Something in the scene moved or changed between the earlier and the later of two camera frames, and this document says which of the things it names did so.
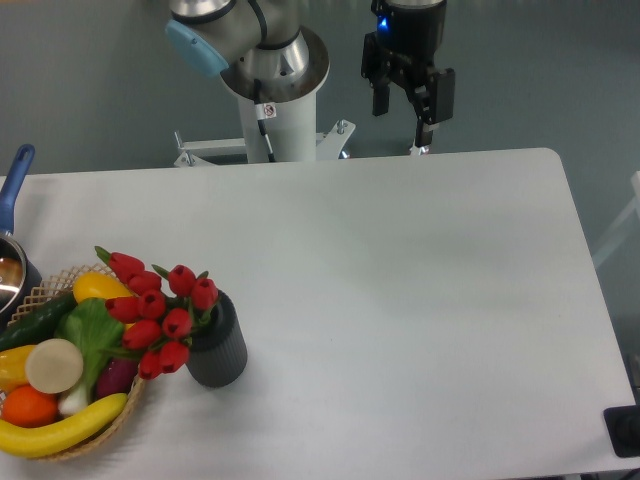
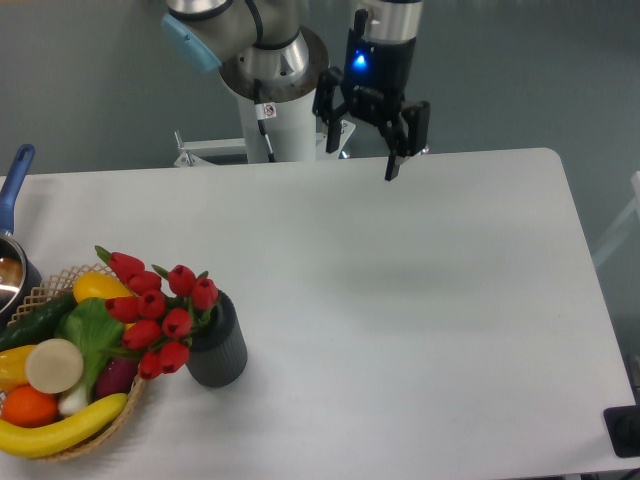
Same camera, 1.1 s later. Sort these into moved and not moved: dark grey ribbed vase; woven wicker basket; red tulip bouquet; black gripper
Moved: black gripper
Not moved: woven wicker basket; red tulip bouquet; dark grey ribbed vase
